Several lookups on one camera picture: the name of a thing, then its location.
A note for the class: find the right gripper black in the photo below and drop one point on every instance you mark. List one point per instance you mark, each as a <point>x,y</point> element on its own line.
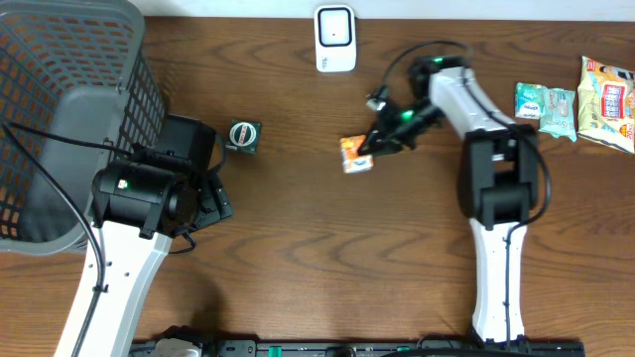
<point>387,140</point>

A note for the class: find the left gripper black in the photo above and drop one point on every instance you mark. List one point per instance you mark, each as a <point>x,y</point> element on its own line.
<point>215,202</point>

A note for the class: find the orange tissue pack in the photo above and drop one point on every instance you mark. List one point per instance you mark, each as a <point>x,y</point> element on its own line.
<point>352,162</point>

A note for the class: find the dark green round-label box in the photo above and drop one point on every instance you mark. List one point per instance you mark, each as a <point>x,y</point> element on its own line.
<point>244,136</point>

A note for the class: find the green tissue pack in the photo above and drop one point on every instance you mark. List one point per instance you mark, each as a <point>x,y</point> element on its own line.
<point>529,100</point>

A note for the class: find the teal small snack packet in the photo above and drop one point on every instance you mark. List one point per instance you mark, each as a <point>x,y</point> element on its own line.
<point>558,117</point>

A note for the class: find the large white snack bag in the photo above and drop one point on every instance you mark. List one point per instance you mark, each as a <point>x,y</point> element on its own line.
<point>606,105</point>

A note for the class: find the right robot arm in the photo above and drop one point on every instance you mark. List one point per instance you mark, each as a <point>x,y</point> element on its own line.
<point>498,181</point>

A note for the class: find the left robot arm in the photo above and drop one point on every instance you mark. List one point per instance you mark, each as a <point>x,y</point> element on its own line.
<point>140,205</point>

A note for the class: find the white barcode scanner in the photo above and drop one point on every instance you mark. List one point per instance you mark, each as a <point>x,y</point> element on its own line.
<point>335,38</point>

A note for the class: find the grey plastic mesh basket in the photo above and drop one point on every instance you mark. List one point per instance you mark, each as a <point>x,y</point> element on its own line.
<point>76,94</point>

